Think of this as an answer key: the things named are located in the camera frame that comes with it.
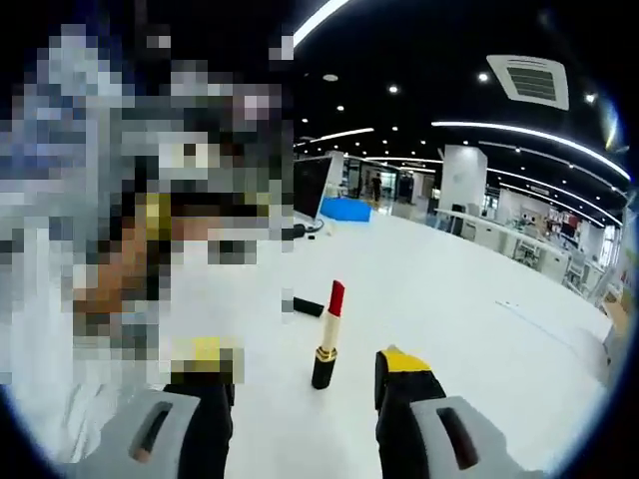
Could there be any black gold lipstick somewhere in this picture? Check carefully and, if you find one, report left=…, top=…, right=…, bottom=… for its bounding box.
left=310, top=279, right=347, bottom=390

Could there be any black lipstick cap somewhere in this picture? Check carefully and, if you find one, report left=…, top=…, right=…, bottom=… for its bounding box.
left=293, top=296, right=325, bottom=318

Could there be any person's white shirt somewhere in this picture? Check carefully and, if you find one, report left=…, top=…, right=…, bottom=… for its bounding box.
left=9, top=383, right=166, bottom=460

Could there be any row of white office desks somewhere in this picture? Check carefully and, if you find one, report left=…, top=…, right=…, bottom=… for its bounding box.
left=433, top=207, right=600, bottom=285

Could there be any blue plastic box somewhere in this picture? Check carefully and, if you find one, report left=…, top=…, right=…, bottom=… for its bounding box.
left=319, top=197, right=373, bottom=224

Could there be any open cardboard box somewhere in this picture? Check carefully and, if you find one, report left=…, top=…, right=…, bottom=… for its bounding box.
left=601, top=283, right=631, bottom=350

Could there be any white laptop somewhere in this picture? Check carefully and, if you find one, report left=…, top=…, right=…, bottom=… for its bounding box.
left=293, top=154, right=334, bottom=224

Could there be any curved ceiling light strip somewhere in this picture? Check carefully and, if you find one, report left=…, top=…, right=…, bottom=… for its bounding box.
left=431, top=120, right=631, bottom=181

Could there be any ceiling air conditioner vent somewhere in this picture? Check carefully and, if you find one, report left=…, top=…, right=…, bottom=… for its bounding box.
left=486, top=54, right=570, bottom=112

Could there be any long straight ceiling light strip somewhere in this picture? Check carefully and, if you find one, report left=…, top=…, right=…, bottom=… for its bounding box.
left=293, top=0, right=350, bottom=49

